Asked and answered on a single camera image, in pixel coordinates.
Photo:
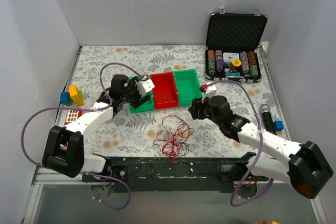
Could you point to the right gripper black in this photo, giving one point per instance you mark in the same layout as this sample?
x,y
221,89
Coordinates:
x,y
197,109

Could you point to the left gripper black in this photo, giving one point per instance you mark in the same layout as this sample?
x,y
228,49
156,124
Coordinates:
x,y
135,97

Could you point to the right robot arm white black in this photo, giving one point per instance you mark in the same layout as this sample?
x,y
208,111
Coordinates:
x,y
303,166

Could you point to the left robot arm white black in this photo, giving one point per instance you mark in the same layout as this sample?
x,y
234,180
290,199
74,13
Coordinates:
x,y
65,152

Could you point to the left green plastic bin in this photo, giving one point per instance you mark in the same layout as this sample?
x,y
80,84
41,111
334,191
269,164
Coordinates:
x,y
140,110

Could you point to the green plastic bin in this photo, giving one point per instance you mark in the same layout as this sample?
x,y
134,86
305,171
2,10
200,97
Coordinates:
x,y
140,110
187,84

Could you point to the right green plastic bin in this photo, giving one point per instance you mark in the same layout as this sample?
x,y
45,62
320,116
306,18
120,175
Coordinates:
x,y
187,84

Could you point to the red plastic bin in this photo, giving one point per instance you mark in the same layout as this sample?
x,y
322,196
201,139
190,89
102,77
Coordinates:
x,y
165,93

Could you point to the floral table mat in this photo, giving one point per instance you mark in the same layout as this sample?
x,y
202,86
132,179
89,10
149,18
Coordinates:
x,y
133,134

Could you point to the white card deck box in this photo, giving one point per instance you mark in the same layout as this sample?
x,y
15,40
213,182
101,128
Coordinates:
x,y
228,57

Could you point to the yellow round disc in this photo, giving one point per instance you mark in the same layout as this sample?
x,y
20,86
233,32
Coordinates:
x,y
236,62

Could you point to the stacked colourful toy bricks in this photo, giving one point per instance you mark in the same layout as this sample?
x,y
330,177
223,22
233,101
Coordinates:
x,y
72,97

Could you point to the red white toy brick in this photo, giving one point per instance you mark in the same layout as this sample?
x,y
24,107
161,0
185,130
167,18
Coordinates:
x,y
72,115

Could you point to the black microphone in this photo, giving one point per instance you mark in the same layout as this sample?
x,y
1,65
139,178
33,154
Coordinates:
x,y
264,111

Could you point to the black poker chip case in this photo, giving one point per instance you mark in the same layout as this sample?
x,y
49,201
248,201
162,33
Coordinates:
x,y
238,33

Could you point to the small blue cube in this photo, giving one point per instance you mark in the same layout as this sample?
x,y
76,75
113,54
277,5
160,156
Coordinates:
x,y
278,125

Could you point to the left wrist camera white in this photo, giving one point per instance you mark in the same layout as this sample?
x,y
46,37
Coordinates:
x,y
145,85

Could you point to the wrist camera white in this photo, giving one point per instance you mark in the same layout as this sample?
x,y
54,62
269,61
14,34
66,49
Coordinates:
x,y
145,85
208,90

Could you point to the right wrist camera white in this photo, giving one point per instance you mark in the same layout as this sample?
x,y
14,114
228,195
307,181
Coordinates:
x,y
208,90

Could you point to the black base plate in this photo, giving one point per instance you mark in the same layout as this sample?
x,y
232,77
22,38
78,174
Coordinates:
x,y
181,174

